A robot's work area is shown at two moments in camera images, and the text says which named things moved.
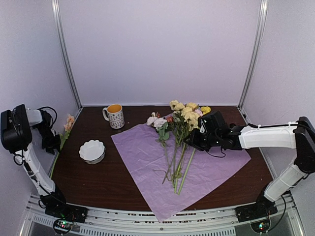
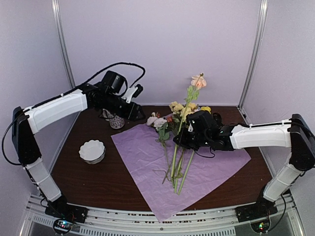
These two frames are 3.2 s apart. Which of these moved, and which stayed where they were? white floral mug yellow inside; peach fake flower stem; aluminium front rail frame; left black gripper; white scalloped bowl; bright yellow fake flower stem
Moved: left black gripper; peach fake flower stem
Stayed: bright yellow fake flower stem; white floral mug yellow inside; aluminium front rail frame; white scalloped bowl
